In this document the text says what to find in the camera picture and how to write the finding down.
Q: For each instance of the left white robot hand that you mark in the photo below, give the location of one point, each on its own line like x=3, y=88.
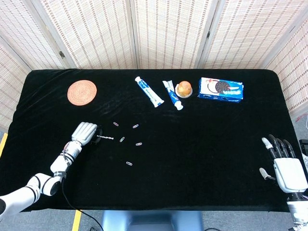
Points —
x=84, y=132

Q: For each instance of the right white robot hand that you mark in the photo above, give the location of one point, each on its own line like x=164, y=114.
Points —
x=288, y=173

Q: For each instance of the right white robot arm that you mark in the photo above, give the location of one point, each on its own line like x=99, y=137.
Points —
x=298, y=209

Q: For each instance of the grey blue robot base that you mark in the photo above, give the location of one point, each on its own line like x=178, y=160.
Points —
x=151, y=221

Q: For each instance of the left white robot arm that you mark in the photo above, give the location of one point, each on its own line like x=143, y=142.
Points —
x=45, y=185

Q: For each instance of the round woven coaster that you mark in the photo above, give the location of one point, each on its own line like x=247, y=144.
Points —
x=82, y=93

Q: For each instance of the large white blue toothpaste tube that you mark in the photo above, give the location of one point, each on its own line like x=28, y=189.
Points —
x=149, y=92

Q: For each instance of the metal screen hinge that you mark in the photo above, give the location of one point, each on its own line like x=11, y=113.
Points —
x=208, y=34
x=62, y=54

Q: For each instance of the small white blue toothpaste tube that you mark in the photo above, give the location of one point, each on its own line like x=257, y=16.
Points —
x=172, y=95

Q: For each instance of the black velvet tablecloth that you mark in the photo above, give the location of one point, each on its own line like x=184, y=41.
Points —
x=192, y=156

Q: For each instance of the blue cookie box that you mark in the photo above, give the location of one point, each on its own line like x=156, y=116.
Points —
x=220, y=91

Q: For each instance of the yellow pudding cup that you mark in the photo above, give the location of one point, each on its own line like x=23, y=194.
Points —
x=183, y=89

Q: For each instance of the bamboo folding screen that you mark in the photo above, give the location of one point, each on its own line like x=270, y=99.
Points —
x=168, y=36

